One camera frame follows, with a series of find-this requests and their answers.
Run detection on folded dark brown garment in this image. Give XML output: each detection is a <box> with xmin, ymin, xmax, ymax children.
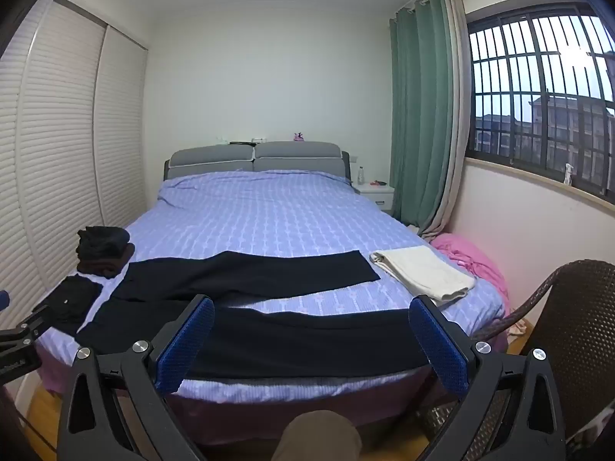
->
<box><xmin>77</xmin><ymin>244</ymin><xmax>136</xmax><ymax>279</ymax></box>

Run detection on black pants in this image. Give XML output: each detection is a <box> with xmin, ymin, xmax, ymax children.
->
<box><xmin>76</xmin><ymin>250</ymin><xmax>433</xmax><ymax>379</ymax></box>

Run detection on green curtain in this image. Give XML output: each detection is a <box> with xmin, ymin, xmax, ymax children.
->
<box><xmin>389</xmin><ymin>0</ymin><xmax>455</xmax><ymax>238</ymax></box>

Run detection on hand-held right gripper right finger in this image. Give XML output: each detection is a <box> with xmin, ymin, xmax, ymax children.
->
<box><xmin>408</xmin><ymin>294</ymin><xmax>568</xmax><ymax>461</ymax></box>

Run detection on beige curtain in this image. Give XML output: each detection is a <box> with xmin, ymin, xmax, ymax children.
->
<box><xmin>423</xmin><ymin>0</ymin><xmax>469</xmax><ymax>245</ymax></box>

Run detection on flat black garment white mark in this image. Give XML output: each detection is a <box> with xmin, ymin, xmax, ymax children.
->
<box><xmin>33</xmin><ymin>276</ymin><xmax>104</xmax><ymax>337</ymax></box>

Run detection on bed with purple floral sheet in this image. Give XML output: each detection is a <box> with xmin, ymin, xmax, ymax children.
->
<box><xmin>36</xmin><ymin>141</ymin><xmax>510</xmax><ymax>445</ymax></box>

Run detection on window with black bars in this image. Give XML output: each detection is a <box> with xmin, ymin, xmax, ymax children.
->
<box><xmin>464</xmin><ymin>2</ymin><xmax>615</xmax><ymax>197</ymax></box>

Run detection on pink blanket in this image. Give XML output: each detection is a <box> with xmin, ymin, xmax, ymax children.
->
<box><xmin>430</xmin><ymin>233</ymin><xmax>510</xmax><ymax>308</ymax></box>

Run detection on white nightstand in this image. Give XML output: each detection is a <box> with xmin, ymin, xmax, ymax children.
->
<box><xmin>356</xmin><ymin>182</ymin><xmax>396</xmax><ymax>212</ymax></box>

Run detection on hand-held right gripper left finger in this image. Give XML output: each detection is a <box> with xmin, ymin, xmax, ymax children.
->
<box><xmin>57</xmin><ymin>294</ymin><xmax>215</xmax><ymax>461</ymax></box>

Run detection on folded black garment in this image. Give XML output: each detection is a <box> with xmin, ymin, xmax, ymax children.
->
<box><xmin>76</xmin><ymin>226</ymin><xmax>131</xmax><ymax>262</ymax></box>

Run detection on brown wicker chair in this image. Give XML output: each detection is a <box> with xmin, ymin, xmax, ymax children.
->
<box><xmin>418</xmin><ymin>259</ymin><xmax>615</xmax><ymax>461</ymax></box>

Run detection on grey padded headboard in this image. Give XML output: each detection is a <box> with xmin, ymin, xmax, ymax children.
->
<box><xmin>163</xmin><ymin>141</ymin><xmax>351</xmax><ymax>194</ymax></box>

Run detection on white louvered wardrobe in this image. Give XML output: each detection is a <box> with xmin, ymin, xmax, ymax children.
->
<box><xmin>0</xmin><ymin>0</ymin><xmax>150</xmax><ymax>342</ymax></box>

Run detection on folded cream pants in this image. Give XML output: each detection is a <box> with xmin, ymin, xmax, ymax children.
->
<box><xmin>369</xmin><ymin>245</ymin><xmax>476</xmax><ymax>304</ymax></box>

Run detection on person's leg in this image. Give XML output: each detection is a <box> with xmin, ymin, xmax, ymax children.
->
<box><xmin>271</xmin><ymin>410</ymin><xmax>363</xmax><ymax>461</ymax></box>

